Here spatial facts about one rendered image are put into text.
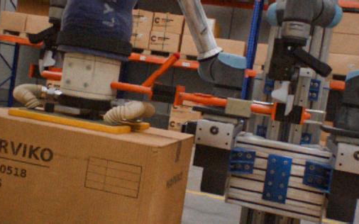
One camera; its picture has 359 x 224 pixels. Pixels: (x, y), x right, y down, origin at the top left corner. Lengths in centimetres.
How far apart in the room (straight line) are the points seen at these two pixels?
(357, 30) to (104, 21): 749
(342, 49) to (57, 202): 760
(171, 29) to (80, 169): 768
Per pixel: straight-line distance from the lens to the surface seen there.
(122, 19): 134
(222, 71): 180
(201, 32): 190
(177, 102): 129
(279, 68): 126
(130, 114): 125
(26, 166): 130
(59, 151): 124
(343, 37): 856
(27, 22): 1001
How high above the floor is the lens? 111
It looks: 3 degrees down
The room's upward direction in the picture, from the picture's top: 9 degrees clockwise
